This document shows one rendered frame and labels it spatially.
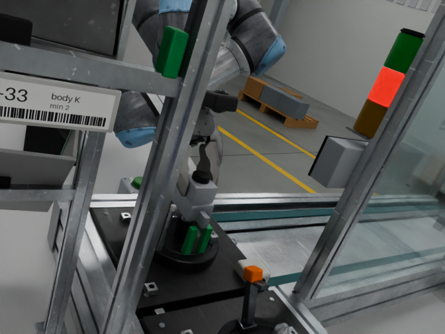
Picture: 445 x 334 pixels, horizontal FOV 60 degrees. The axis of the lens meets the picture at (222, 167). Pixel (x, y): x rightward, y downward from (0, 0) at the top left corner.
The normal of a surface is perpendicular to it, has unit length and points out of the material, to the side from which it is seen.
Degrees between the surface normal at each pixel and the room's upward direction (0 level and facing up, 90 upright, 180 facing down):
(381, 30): 90
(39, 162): 135
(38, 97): 90
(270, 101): 90
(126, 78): 90
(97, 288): 0
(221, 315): 0
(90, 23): 65
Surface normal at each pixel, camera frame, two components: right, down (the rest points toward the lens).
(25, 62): 0.51, 0.49
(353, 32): -0.70, 0.04
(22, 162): 0.03, 0.95
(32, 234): 0.32, -0.87
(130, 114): 0.06, -0.07
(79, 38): 0.46, 0.07
